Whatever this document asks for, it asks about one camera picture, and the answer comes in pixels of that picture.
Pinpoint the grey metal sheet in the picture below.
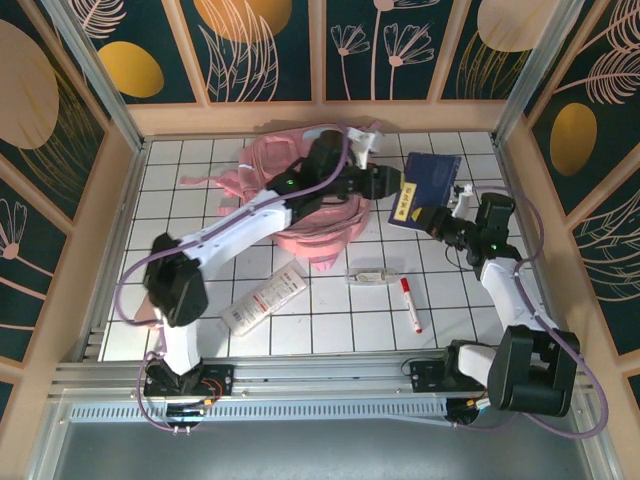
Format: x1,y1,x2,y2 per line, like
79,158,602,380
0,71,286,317
29,419,616,480

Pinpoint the pink backpack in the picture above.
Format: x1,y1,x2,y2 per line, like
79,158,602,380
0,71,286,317
179,127,374,274

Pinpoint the aluminium mounting rail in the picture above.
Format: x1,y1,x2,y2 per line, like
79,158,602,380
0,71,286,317
47,352,594,404

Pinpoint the small clear stationery package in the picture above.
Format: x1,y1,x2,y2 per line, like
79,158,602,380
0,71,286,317
345,267,401,287

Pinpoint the red and white marker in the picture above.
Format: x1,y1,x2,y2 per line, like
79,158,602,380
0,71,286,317
398,277,425,335

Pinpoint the slotted grey cable duct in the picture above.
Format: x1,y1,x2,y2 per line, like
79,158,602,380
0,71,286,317
69,402,454,425

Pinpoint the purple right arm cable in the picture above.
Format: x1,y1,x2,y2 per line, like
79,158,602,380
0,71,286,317
452,184,611,441

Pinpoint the dark blue book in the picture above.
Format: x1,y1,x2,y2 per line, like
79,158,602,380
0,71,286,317
388,152,462,234

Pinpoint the aluminium corner post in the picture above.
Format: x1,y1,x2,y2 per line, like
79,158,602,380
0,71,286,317
491,0,597,146
42,0,147,151

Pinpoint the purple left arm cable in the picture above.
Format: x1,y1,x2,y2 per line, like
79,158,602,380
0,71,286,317
115,127,351,436

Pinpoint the white tube with red label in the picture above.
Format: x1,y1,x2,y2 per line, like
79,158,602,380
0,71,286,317
218,258,309,337

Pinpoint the small electronics board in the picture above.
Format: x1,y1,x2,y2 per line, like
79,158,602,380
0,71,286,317
447,397,494,429
164,397,221,426

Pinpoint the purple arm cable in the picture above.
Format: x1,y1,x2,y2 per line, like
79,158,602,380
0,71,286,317
452,184,611,441
115,127,351,436

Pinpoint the aluminium table side rail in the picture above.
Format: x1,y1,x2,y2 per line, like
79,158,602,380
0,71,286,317
74,139,149,362
493,134,574,354

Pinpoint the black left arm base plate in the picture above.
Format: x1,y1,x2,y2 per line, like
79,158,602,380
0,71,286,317
143,363,235,399

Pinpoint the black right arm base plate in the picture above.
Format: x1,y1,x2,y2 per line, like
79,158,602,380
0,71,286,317
409,360,494,394

